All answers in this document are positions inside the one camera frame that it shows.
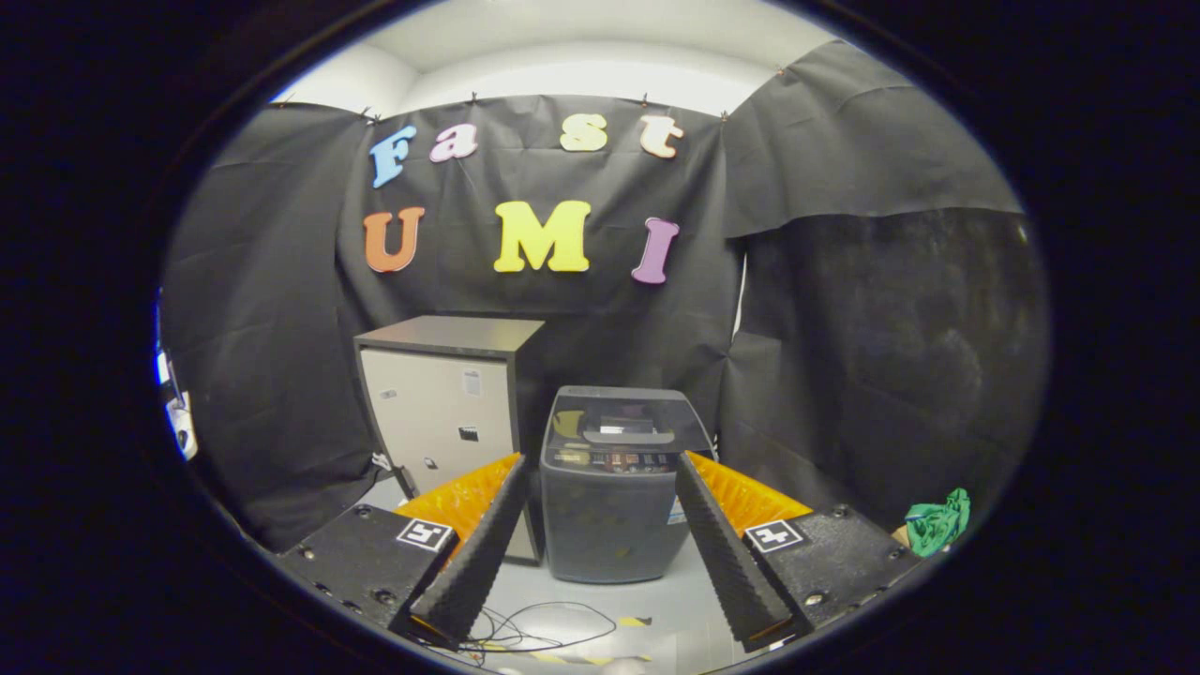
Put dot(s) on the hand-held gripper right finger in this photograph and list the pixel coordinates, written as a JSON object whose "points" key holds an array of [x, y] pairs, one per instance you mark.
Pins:
{"points": [[736, 562]]}

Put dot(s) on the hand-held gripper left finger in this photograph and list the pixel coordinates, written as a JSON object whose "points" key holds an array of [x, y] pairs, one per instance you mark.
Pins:
{"points": [[473, 562]]}

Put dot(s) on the grey washing machine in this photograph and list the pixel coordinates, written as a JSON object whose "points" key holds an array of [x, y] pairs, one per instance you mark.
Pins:
{"points": [[600, 525]]}

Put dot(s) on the dark transparent washing machine lid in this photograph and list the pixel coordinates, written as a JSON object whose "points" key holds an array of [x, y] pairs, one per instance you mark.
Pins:
{"points": [[661, 411]]}

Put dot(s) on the beige cabinet with dark top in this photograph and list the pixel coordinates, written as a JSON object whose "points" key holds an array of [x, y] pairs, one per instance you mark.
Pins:
{"points": [[422, 412]]}

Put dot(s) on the green cloth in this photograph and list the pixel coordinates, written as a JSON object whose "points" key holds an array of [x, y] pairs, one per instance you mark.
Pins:
{"points": [[937, 525]]}

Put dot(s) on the white and blue object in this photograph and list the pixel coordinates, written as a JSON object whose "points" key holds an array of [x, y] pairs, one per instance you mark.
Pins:
{"points": [[183, 431]]}

